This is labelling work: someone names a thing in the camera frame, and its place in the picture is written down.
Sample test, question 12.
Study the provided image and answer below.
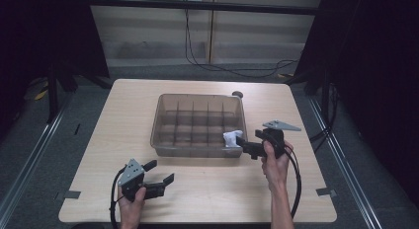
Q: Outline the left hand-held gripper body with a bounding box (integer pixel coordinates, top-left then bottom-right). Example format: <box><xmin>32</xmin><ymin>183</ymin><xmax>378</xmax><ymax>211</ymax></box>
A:
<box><xmin>117</xmin><ymin>158</ymin><xmax>147</xmax><ymax>203</ymax></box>

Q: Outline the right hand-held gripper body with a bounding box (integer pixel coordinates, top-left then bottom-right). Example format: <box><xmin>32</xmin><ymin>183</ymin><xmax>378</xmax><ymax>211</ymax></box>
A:
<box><xmin>262</xmin><ymin>119</ymin><xmax>302</xmax><ymax>159</ymax></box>

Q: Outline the brown divided storage box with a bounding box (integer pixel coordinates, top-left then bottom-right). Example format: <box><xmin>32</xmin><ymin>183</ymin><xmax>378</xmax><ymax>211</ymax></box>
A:
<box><xmin>148</xmin><ymin>93</ymin><xmax>248</xmax><ymax>159</ymax></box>

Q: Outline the person's right hand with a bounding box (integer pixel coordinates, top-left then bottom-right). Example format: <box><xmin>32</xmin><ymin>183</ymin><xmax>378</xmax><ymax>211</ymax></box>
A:
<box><xmin>261</xmin><ymin>140</ymin><xmax>294</xmax><ymax>192</ymax></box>

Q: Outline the person's left hand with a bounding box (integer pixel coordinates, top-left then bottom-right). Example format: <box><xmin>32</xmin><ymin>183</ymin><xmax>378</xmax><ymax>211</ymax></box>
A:
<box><xmin>118</xmin><ymin>188</ymin><xmax>147</xmax><ymax>229</ymax></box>

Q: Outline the black metal stand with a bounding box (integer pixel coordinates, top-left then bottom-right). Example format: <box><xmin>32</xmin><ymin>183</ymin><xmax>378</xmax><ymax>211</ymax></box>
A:
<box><xmin>45</xmin><ymin>57</ymin><xmax>113</xmax><ymax>124</ymax></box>
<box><xmin>286</xmin><ymin>64</ymin><xmax>340</xmax><ymax>154</ymax></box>

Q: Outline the grey tape piece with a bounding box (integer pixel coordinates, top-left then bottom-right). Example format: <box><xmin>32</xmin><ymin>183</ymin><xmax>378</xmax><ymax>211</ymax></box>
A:
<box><xmin>315</xmin><ymin>187</ymin><xmax>338</xmax><ymax>197</ymax></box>
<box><xmin>62</xmin><ymin>190</ymin><xmax>82</xmax><ymax>200</ymax></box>

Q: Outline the yellow floor object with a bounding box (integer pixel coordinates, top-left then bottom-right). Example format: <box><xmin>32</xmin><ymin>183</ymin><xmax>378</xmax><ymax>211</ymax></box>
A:
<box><xmin>34</xmin><ymin>89</ymin><xmax>49</xmax><ymax>102</ymax></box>

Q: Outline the black curtain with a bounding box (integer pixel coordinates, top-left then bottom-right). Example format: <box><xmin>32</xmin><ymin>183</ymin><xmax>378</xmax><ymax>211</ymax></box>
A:
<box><xmin>0</xmin><ymin>0</ymin><xmax>110</xmax><ymax>141</ymax></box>
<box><xmin>294</xmin><ymin>0</ymin><xmax>419</xmax><ymax>207</ymax></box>

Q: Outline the black horizontal bar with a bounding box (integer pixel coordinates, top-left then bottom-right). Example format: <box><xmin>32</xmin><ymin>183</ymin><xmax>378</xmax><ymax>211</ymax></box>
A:
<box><xmin>87</xmin><ymin>0</ymin><xmax>319</xmax><ymax>16</ymax></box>

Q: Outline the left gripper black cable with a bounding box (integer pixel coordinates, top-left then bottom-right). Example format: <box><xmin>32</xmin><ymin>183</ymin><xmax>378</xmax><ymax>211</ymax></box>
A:
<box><xmin>109</xmin><ymin>166</ymin><xmax>127</xmax><ymax>229</ymax></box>

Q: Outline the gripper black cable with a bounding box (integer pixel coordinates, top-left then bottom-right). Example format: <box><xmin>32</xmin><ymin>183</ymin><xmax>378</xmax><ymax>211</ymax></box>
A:
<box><xmin>283</xmin><ymin>146</ymin><xmax>303</xmax><ymax>220</ymax></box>
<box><xmin>109</xmin><ymin>166</ymin><xmax>127</xmax><ymax>229</ymax></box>

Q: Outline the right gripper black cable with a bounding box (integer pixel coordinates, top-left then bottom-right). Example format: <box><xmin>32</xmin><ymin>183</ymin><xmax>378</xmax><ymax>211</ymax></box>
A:
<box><xmin>283</xmin><ymin>146</ymin><xmax>303</xmax><ymax>220</ymax></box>

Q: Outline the metal floor rail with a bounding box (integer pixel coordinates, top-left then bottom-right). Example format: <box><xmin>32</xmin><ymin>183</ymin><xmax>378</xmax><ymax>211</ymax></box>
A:
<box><xmin>307</xmin><ymin>97</ymin><xmax>383</xmax><ymax>229</ymax></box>
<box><xmin>0</xmin><ymin>100</ymin><xmax>72</xmax><ymax>220</ymax></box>

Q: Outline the black wall cable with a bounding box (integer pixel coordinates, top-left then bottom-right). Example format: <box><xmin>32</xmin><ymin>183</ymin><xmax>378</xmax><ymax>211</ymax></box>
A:
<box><xmin>184</xmin><ymin>8</ymin><xmax>299</xmax><ymax>79</ymax></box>

